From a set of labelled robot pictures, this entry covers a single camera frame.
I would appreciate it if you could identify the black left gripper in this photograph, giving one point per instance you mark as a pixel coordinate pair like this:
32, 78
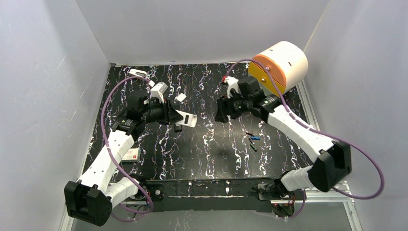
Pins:
171, 112

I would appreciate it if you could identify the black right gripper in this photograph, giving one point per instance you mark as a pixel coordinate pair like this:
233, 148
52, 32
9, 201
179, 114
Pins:
223, 109

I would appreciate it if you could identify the white remote control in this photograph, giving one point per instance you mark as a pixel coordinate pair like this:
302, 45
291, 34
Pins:
188, 119

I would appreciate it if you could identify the white remote battery cover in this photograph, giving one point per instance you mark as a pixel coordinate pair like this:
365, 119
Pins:
181, 97

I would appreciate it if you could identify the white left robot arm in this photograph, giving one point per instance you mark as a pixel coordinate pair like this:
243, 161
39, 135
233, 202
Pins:
92, 198

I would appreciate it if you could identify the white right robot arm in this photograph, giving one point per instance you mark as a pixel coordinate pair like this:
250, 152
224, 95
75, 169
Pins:
331, 159

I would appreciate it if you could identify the white battery box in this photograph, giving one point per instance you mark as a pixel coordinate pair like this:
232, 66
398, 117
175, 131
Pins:
132, 155

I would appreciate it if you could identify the round orange drawer cabinet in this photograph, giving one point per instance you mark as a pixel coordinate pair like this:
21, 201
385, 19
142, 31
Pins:
286, 66

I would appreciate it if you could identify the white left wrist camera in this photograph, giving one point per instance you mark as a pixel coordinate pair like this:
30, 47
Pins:
157, 90

